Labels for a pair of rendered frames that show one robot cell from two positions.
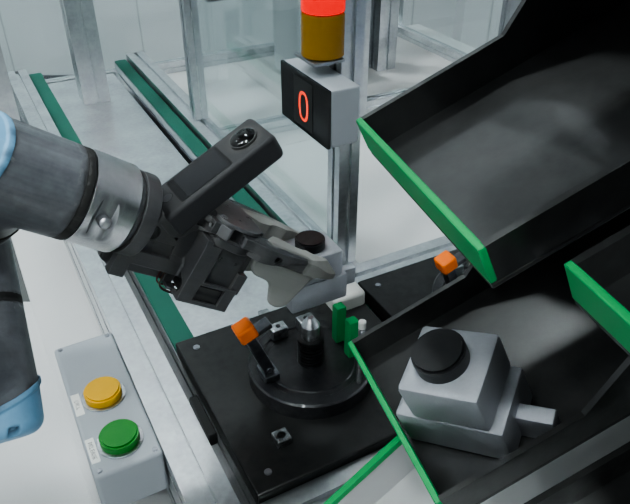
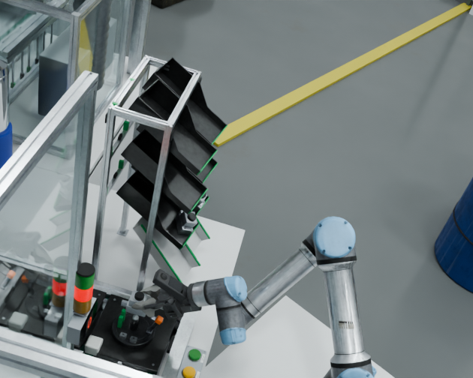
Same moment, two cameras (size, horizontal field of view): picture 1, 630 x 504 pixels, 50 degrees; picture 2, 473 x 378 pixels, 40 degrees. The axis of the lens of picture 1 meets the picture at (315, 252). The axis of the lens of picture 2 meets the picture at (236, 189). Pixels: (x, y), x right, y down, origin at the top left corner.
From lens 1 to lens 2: 2.14 m
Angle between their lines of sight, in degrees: 101
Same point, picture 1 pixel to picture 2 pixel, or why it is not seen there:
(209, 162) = (173, 283)
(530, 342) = (165, 219)
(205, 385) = (162, 349)
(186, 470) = (185, 335)
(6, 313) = not seen: hidden behind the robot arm
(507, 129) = (180, 193)
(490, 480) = not seen: hidden behind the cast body
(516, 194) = (191, 190)
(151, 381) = (173, 367)
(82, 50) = not seen: outside the picture
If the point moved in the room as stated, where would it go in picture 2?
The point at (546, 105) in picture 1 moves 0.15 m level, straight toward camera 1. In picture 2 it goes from (175, 188) to (215, 181)
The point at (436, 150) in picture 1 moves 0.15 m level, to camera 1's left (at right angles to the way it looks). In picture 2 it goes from (186, 202) to (221, 229)
